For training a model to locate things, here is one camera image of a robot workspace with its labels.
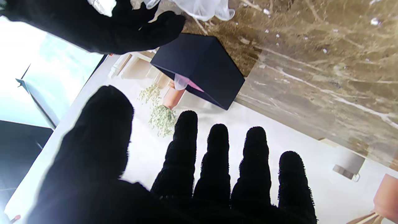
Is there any printed kitchen scene backdrop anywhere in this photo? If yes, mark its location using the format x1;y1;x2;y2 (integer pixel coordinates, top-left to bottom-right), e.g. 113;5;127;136
0;16;398;224

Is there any black box pink inside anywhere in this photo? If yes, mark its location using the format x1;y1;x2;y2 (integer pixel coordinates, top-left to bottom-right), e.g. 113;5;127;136
150;33;245;111

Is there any translucent white disposable glove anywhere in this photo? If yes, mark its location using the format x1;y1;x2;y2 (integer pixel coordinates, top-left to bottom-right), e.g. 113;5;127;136
174;73;189;91
143;0;236;22

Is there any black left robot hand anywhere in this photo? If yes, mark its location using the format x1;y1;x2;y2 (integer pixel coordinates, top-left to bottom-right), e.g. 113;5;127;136
27;86;317;224

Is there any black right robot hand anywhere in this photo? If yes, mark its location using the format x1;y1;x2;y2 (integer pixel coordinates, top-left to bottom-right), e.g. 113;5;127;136
0;0;186;55

